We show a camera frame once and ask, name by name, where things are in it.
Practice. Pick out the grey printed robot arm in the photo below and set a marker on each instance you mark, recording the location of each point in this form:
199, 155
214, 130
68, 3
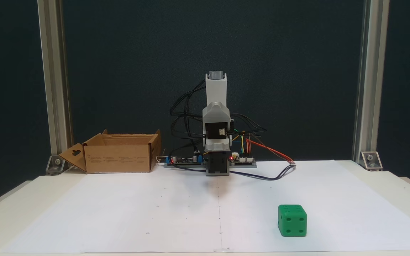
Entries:
215, 92

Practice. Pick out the grey fixed tapered gripper finger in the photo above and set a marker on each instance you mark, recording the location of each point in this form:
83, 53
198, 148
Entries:
217, 147

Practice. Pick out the blue power converter board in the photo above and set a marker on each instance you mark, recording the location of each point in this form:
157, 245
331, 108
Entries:
183, 161

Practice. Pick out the green dice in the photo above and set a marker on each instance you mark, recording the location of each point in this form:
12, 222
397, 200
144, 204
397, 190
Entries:
292, 222

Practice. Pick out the metal corner bracket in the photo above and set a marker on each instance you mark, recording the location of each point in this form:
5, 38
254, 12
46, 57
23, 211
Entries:
57, 163
370, 160

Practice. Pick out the brown cardboard box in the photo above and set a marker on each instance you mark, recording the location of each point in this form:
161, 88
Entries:
116, 160

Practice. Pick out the aluminium frame post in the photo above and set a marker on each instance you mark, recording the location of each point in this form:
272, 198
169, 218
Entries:
372, 71
50, 71

